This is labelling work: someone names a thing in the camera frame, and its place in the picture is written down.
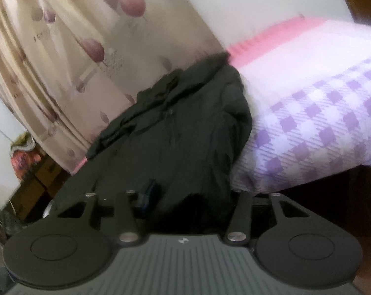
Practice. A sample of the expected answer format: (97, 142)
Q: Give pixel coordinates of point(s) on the dark wooden cabinet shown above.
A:
(37, 190)

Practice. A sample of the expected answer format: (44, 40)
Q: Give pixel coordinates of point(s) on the black jacket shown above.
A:
(176, 144)

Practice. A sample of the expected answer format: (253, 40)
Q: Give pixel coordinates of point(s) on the beige tulip print curtain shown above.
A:
(69, 67)

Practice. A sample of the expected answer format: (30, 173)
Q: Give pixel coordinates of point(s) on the pink purple checked bed blanket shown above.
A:
(308, 85)

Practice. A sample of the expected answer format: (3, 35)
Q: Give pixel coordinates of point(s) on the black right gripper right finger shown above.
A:
(238, 232)

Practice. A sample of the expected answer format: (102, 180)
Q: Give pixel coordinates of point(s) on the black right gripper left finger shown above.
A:
(129, 206)

